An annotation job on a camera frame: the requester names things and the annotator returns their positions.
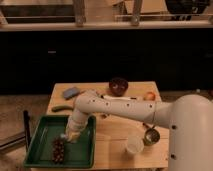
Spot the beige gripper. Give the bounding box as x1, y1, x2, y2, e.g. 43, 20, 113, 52
65, 127, 81, 143

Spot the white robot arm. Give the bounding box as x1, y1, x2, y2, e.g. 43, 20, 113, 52
66, 90, 213, 171

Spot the green plastic tray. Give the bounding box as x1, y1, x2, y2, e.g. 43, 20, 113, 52
24, 115, 96, 169

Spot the dark grape bunch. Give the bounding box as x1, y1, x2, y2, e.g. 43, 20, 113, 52
52, 138, 64, 163

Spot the green cucumber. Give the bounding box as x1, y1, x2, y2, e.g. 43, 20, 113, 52
51, 105, 73, 112

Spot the blue sponge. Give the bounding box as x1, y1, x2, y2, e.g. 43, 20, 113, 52
62, 87, 80, 100

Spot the dark brown bowl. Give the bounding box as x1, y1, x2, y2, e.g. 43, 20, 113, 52
109, 77, 128, 96

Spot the white plastic cup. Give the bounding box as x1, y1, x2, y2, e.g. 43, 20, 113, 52
125, 135, 144, 156

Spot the small metal cup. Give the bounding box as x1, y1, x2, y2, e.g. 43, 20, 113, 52
144, 129, 160, 146

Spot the orange apple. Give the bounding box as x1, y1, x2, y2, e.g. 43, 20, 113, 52
144, 92, 156, 101

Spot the black chair frame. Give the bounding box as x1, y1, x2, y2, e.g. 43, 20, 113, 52
0, 110, 31, 153

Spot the wooden window rail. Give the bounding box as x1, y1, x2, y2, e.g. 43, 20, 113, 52
0, 20, 213, 32

